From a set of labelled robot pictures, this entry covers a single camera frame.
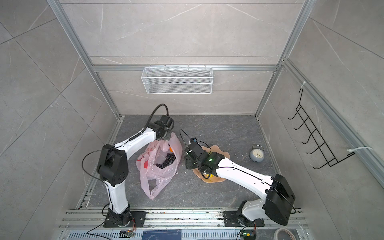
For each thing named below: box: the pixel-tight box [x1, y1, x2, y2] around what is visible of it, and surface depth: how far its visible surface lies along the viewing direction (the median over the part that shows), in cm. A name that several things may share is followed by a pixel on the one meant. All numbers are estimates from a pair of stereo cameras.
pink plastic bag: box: [136, 131, 183, 200], surface depth 81 cm
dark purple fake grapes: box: [155, 153, 176, 169], surface depth 92 cm
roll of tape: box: [274, 228, 297, 240], surface depth 70 cm
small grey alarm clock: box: [249, 144, 265, 163], surface depth 95 cm
